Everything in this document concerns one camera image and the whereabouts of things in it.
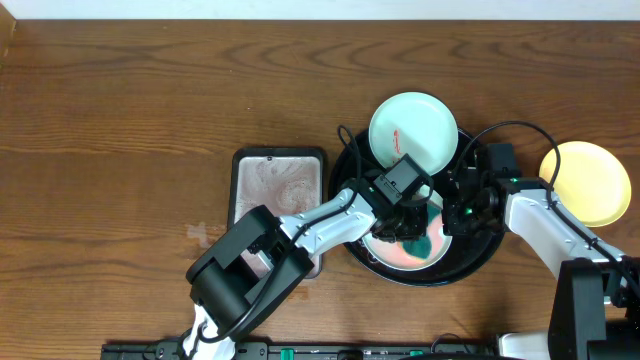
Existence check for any green yellow sponge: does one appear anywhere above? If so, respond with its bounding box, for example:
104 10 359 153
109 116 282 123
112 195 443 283
402 205 441 260

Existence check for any mint plate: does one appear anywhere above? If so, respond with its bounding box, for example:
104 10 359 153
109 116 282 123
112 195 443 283
362 191 452 271
368 92 458 175

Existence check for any yellow plate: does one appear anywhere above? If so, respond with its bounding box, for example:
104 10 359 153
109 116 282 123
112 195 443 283
554 141 632 227

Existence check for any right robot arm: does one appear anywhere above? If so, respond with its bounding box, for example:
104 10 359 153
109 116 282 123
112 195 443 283
443 178 639 359

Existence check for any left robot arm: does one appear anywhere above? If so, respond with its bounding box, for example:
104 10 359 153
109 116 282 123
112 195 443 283
182 177 430 359

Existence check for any black round tray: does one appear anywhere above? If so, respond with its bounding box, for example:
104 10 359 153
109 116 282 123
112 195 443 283
328 128 504 287

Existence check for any black rectangular soapy tray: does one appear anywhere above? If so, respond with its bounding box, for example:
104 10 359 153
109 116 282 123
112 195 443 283
227 145 327 279

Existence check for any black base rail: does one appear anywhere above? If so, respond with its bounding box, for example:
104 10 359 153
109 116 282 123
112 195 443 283
100 341 498 360

